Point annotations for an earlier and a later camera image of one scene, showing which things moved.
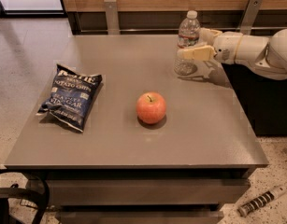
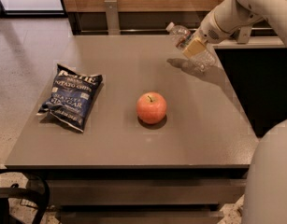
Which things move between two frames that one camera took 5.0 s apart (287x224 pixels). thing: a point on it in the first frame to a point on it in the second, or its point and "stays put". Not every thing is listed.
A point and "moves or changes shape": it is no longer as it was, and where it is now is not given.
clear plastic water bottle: [188, 36] moves or changes shape
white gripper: [225, 46] to [208, 29]
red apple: [150, 107] stays put
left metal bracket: [112, 17] stays put
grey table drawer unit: [144, 195] stays put
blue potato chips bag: [70, 97] stays put
